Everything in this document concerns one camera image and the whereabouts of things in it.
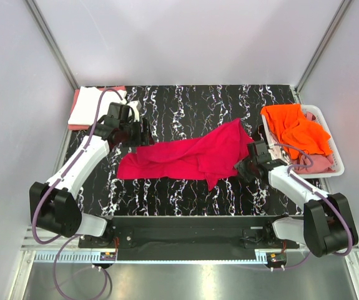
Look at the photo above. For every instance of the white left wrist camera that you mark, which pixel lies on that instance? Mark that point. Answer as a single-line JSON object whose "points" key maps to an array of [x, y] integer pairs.
{"points": [[134, 111]]}

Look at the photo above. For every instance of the folded pink t-shirt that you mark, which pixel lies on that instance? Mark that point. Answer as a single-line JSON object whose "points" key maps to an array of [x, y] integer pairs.
{"points": [[79, 126]]}

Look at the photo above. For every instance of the dusty pink t-shirt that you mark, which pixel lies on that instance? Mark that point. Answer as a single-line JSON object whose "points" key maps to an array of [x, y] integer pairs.
{"points": [[311, 138]]}

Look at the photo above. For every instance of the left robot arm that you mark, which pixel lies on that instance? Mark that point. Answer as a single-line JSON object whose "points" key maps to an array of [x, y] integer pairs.
{"points": [[53, 203]]}

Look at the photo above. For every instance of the aluminium corner post right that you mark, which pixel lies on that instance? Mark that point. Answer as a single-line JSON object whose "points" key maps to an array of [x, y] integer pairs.
{"points": [[324, 42]]}

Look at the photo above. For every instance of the aluminium front rail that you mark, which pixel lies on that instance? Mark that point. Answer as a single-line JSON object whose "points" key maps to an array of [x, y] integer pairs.
{"points": [[64, 251]]}

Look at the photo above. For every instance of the folded white t-shirt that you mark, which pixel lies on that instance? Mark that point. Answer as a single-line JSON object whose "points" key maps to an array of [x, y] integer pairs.
{"points": [[87, 104]]}

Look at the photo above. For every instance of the crimson red t-shirt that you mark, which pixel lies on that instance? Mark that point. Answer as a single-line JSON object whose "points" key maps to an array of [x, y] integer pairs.
{"points": [[210, 158]]}

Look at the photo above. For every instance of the aluminium corner post left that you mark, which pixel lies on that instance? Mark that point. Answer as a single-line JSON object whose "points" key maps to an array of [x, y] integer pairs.
{"points": [[51, 42]]}

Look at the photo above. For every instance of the white printed t-shirt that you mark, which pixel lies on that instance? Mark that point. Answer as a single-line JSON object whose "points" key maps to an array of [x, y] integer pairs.
{"points": [[278, 152]]}

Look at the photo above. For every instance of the orange t-shirt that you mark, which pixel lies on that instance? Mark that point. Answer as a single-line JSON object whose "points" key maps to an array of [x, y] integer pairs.
{"points": [[291, 127]]}

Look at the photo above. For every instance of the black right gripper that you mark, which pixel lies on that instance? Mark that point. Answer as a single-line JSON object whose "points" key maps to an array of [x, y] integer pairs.
{"points": [[240, 166]]}

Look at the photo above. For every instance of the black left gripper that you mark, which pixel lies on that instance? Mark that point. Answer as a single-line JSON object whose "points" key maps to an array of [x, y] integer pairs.
{"points": [[143, 139]]}

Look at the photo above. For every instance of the aluminium corner post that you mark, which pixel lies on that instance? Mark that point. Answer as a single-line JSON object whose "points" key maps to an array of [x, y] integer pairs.
{"points": [[324, 42], [51, 42]]}

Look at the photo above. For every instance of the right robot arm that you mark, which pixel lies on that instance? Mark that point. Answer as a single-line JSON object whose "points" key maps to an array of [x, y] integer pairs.
{"points": [[327, 226]]}

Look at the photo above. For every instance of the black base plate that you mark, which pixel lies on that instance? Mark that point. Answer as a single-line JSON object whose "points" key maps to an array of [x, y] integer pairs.
{"points": [[188, 239]]}

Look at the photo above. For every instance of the white plastic laundry basket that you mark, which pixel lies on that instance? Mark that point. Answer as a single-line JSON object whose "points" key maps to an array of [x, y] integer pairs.
{"points": [[338, 167]]}

